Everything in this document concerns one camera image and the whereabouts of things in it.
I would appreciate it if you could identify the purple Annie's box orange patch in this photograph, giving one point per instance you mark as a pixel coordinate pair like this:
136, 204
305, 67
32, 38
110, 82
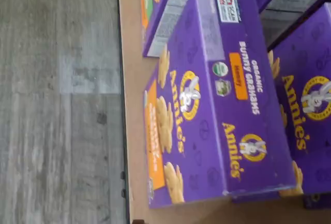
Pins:
232, 92
305, 131

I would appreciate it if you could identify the black metal shelving rack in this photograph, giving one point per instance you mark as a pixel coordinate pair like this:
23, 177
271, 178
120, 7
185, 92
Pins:
125, 193

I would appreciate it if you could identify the wooden shelf board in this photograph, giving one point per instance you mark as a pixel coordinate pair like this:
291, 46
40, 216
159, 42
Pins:
134, 79

